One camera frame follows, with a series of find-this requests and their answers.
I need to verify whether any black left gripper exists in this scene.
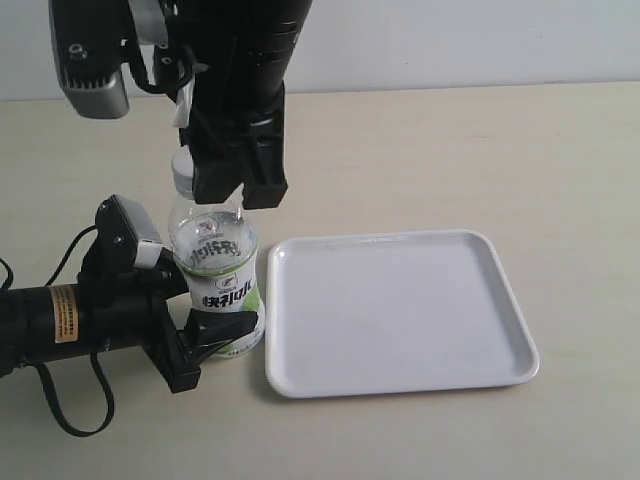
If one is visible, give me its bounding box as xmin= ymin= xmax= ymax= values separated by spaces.
xmin=77 ymin=249 xmax=258 ymax=393

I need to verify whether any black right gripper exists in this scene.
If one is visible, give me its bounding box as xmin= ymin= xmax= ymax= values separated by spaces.
xmin=178 ymin=72 xmax=288 ymax=209

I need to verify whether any clear plastic water bottle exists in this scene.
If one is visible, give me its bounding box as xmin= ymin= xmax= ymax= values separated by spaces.
xmin=168 ymin=179 xmax=265 ymax=359

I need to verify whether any white bottle cap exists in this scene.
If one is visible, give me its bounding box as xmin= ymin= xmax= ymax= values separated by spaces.
xmin=171 ymin=146 xmax=194 ymax=199

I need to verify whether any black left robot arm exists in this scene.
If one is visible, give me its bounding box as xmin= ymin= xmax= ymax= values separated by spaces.
xmin=1 ymin=252 xmax=257 ymax=393

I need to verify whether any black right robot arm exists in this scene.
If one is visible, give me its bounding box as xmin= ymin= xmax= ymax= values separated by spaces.
xmin=171 ymin=1 xmax=311 ymax=210

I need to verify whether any white rectangular plastic tray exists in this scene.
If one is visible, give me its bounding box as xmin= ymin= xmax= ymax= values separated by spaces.
xmin=265 ymin=229 xmax=540 ymax=399

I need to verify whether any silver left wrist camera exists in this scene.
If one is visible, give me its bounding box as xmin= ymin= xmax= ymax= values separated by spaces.
xmin=95 ymin=194 xmax=163 ymax=273

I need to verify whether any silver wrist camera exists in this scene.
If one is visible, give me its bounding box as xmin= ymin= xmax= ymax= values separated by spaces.
xmin=48 ymin=0 xmax=174 ymax=121
xmin=95 ymin=194 xmax=163 ymax=273

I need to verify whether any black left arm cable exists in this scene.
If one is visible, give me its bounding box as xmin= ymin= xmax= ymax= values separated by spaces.
xmin=0 ymin=224 xmax=117 ymax=437

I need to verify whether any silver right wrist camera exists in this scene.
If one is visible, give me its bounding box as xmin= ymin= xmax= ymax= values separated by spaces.
xmin=48 ymin=0 xmax=174 ymax=121

